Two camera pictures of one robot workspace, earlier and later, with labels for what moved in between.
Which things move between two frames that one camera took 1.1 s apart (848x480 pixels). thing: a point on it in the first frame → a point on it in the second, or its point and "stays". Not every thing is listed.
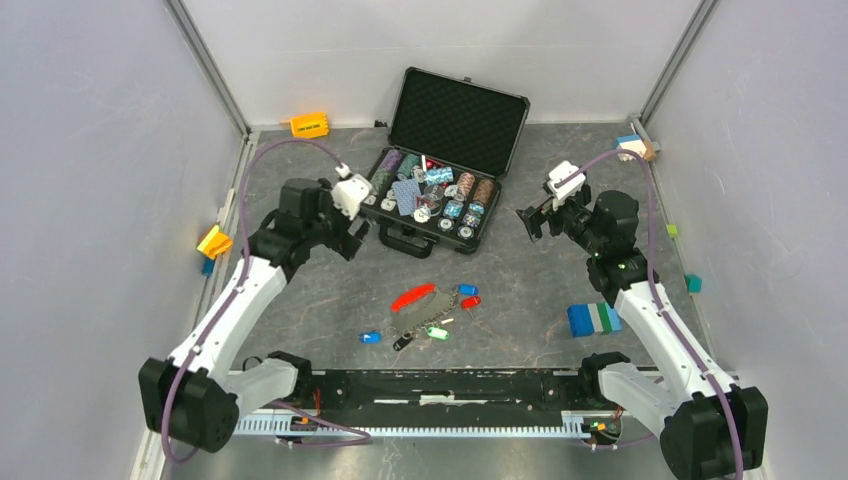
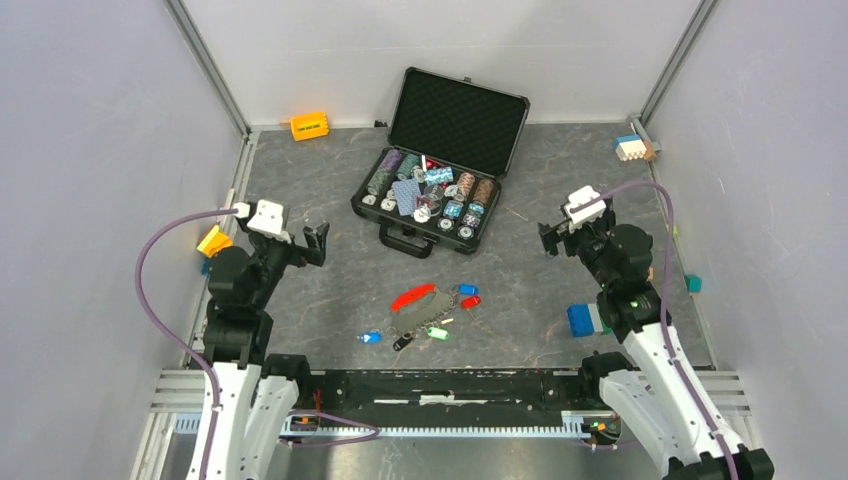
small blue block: x=371 y=337 stays
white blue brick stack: x=631 y=143 stays
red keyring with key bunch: x=424 y=307 stays
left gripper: x=344 y=242 → x=315 y=239
